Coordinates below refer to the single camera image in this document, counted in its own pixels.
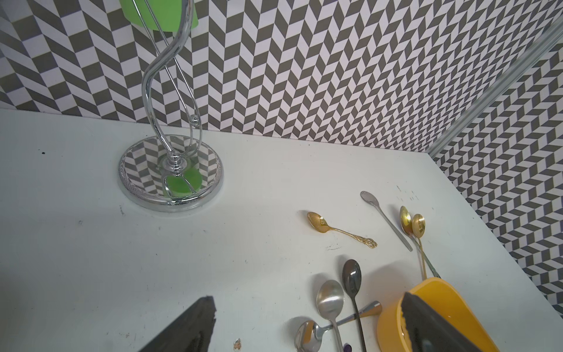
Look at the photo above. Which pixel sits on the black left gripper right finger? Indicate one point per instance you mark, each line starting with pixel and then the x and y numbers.
pixel 428 331

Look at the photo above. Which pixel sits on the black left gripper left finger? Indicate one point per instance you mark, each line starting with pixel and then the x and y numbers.
pixel 191 331

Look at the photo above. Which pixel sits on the yellow plastic storage box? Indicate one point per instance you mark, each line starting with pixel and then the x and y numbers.
pixel 447 302

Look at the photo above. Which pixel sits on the ornate gold spoon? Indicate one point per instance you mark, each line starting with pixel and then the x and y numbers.
pixel 321 225

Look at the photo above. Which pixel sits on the black spoon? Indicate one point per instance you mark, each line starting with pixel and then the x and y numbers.
pixel 352 280

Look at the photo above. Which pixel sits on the gold round spoon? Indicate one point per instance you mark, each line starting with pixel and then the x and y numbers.
pixel 418 225

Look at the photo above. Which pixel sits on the small silver spoon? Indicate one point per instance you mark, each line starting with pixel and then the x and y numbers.
pixel 372 200

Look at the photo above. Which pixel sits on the chrome cup holder stand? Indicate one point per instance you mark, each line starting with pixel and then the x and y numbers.
pixel 171 173

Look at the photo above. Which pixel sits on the green plastic cup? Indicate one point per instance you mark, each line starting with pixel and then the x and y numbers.
pixel 167 13

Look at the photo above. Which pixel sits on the copper handled spoon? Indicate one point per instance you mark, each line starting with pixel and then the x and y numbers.
pixel 310 335

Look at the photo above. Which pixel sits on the aluminium corner post right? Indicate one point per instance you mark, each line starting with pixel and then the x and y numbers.
pixel 547 40

